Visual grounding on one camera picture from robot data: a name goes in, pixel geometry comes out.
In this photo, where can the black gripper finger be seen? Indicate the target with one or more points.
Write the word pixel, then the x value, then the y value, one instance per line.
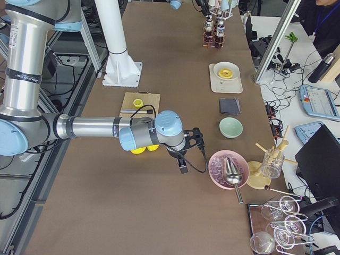
pixel 182 166

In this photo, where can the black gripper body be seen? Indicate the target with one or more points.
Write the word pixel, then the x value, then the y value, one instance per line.
pixel 175 154
pixel 201 3

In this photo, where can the tea bottle dark liquid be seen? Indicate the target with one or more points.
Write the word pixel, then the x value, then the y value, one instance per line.
pixel 208 26

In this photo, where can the tea bottle in rack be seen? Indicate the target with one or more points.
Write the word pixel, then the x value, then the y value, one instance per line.
pixel 219 35
pixel 218 18

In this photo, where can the beige rabbit tray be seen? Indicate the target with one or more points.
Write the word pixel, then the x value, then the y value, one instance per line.
pixel 221 85

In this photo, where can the dark mirrored tray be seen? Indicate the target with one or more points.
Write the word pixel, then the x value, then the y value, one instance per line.
pixel 257 222

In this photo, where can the wine glass on tray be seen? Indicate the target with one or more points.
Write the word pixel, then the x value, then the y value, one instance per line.
pixel 277 209

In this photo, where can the pink bowl with ice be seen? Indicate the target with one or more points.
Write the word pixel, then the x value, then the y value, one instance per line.
pixel 216 164

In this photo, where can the yellow lemon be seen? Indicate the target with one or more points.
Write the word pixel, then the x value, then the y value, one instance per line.
pixel 138 150
pixel 153 147

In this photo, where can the mint green bowl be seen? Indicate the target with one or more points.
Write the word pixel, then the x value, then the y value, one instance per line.
pixel 230 127

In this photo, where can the grey folded cloth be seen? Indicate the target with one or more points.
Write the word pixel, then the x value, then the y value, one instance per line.
pixel 229 106

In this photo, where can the steel ice scoop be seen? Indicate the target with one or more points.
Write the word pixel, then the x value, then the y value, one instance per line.
pixel 233 177

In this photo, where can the bamboo cutting board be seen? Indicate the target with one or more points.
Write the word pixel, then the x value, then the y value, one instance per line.
pixel 151 101

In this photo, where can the half lemon slice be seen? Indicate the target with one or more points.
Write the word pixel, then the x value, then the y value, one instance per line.
pixel 138 103

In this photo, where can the glazed donut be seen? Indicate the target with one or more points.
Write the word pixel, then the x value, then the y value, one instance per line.
pixel 225 73

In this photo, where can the white round plate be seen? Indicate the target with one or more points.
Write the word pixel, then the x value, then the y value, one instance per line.
pixel 227 65

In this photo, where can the wooden cup tree stand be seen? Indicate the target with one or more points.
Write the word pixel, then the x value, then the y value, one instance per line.
pixel 256 179

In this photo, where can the clear glass jar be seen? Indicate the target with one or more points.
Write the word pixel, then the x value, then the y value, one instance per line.
pixel 272 163

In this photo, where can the person in dark jacket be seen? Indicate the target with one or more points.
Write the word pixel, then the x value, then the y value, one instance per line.
pixel 320 20

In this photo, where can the black computer monitor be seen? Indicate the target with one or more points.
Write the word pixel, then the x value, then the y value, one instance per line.
pixel 318 163

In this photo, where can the blue teach pendant tablet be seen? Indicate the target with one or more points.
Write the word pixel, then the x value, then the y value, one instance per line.
pixel 318 102

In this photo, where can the dark water bottle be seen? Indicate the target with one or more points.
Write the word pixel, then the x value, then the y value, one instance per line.
pixel 322 67

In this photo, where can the white wire cup rack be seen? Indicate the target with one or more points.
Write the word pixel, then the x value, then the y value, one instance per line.
pixel 223 7

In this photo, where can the copper wire bottle rack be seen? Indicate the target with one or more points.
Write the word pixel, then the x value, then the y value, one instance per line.
pixel 209 42

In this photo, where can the aluminium frame post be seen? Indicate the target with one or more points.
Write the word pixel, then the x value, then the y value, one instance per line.
pixel 288 13

